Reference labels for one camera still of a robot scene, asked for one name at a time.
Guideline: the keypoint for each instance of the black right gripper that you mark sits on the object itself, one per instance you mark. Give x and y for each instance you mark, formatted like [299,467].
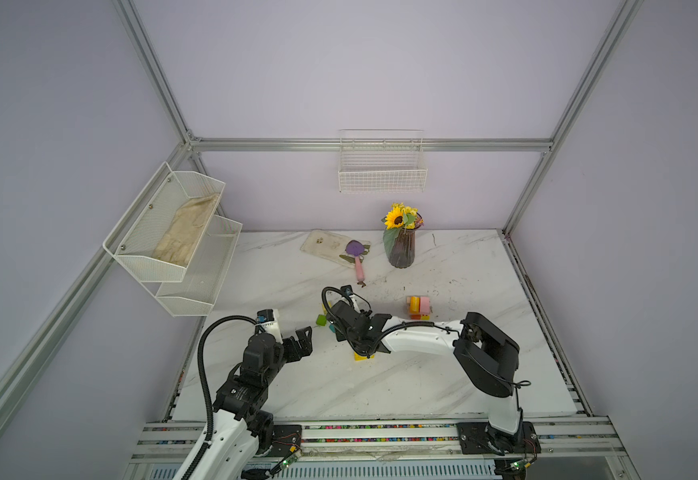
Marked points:
[339,336]

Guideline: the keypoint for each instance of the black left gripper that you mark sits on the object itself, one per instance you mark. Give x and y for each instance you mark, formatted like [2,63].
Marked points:
[293,353]

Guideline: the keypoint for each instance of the orange cylinder block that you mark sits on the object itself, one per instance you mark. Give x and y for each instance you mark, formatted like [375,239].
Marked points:
[414,305]

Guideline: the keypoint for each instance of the pink rectangular block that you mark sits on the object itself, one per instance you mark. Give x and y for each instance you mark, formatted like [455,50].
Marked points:
[425,306]

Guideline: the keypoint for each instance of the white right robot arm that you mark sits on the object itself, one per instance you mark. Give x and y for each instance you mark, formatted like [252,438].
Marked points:
[487,355]

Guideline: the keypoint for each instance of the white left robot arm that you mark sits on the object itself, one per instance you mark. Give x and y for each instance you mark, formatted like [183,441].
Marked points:
[238,440]

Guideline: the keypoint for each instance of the yellow arch block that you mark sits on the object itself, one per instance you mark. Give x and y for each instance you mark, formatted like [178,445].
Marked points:
[358,357]

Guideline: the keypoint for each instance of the purple glass vase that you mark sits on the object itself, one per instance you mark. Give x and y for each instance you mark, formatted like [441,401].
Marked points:
[399,246]

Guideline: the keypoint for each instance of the white mesh lower shelf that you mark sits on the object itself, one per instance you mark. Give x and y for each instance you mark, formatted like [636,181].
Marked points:
[197,293]

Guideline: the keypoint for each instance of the white mesh shelf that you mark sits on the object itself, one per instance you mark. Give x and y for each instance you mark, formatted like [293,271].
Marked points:
[197,293]
[132,241]

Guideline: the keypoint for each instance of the yellow sunflower bouquet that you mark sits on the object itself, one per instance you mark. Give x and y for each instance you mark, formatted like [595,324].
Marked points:
[401,215]

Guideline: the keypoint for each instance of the white mesh upper shelf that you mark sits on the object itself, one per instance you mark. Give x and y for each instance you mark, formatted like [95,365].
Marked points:
[132,241]

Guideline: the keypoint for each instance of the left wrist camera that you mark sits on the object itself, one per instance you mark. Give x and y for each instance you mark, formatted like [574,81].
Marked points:
[267,321]

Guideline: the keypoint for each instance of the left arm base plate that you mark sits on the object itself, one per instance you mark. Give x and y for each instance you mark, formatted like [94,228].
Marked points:
[279,440]

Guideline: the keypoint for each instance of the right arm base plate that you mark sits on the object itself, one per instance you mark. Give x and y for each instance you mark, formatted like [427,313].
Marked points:
[481,438]

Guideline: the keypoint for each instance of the white wire wall basket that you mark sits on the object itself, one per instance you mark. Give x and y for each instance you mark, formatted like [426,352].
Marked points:
[381,161]

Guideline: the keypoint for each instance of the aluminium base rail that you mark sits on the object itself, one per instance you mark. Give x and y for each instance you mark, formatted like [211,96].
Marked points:
[577,447]

